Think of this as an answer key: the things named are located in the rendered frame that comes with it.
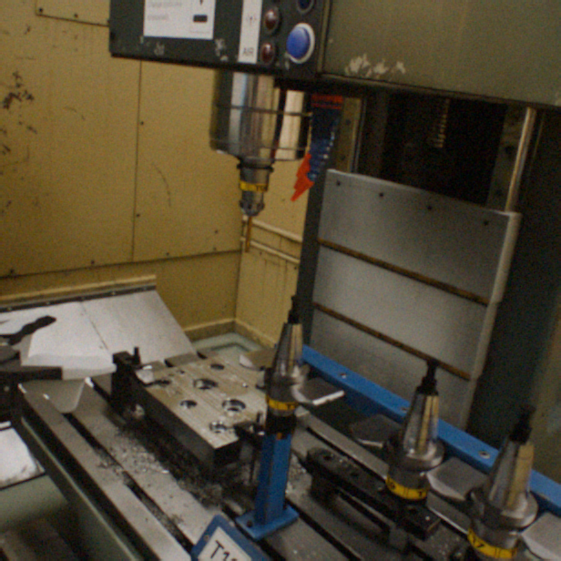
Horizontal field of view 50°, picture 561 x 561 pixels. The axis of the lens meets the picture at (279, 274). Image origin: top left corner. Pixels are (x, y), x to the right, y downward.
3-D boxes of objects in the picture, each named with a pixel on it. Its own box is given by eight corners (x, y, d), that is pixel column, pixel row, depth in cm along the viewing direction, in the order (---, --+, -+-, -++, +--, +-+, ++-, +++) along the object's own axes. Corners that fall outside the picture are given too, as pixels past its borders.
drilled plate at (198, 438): (212, 472, 106) (214, 447, 105) (131, 399, 126) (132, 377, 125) (306, 433, 121) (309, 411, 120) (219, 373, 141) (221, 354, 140)
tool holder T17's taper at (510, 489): (534, 498, 62) (550, 441, 60) (517, 517, 59) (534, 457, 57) (492, 476, 65) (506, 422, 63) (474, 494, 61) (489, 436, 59)
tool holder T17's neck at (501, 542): (525, 544, 64) (532, 518, 63) (505, 567, 60) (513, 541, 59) (479, 518, 67) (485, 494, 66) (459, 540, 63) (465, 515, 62)
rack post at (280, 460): (253, 543, 96) (274, 375, 88) (233, 524, 100) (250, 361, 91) (299, 519, 103) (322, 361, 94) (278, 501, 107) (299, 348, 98)
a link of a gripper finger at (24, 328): (34, 349, 76) (-14, 382, 68) (33, 305, 75) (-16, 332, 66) (56, 353, 76) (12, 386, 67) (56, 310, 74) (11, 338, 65)
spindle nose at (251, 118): (326, 162, 97) (336, 85, 94) (244, 161, 88) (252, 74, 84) (267, 147, 109) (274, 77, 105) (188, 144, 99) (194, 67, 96)
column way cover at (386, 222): (453, 455, 127) (510, 215, 112) (299, 364, 160) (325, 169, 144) (466, 448, 130) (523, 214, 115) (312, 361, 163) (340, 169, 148)
